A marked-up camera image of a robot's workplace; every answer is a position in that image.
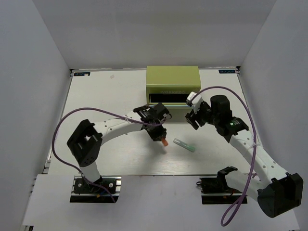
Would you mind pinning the blue label sticker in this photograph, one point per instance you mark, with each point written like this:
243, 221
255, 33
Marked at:
82, 74
226, 71

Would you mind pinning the green highlighter pen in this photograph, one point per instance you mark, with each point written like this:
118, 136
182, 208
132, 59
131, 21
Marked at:
184, 145

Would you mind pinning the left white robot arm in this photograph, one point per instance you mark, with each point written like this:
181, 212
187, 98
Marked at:
87, 138

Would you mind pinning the orange highlighter pen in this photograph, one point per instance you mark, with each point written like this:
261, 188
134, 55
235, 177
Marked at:
164, 142

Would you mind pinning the green metal drawer cabinet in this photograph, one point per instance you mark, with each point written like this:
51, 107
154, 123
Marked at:
172, 79

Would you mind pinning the left blue label sticker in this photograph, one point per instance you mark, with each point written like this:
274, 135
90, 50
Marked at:
82, 74

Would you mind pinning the right blue label sticker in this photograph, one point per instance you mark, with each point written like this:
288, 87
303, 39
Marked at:
226, 71

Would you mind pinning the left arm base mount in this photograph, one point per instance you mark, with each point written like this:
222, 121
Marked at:
83, 192

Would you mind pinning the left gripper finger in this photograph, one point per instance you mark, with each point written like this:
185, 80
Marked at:
155, 135
162, 134

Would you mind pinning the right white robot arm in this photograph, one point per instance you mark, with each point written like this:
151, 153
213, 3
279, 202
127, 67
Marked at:
276, 191

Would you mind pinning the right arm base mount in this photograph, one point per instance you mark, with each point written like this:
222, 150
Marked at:
214, 194

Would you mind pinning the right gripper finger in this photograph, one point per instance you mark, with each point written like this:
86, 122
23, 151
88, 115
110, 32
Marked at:
201, 118
191, 119

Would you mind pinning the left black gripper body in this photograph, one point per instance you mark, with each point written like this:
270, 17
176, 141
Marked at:
158, 127

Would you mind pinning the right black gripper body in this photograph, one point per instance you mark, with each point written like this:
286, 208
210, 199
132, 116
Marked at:
205, 112

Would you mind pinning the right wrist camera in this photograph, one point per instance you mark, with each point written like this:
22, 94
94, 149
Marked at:
194, 101

